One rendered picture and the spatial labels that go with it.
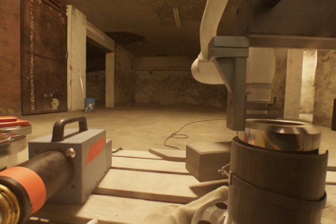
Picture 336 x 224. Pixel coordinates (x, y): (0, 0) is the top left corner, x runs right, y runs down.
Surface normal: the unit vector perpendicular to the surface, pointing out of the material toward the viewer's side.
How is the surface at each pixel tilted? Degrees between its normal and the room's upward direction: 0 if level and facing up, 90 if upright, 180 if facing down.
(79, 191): 90
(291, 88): 90
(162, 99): 90
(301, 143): 90
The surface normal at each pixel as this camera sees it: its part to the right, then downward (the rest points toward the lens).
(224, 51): -0.03, 0.07
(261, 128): -0.61, -0.58
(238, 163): -0.96, 0.00
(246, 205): -0.88, 0.01
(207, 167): 0.29, 0.07
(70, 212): 0.03, -1.00
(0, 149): 0.90, 0.05
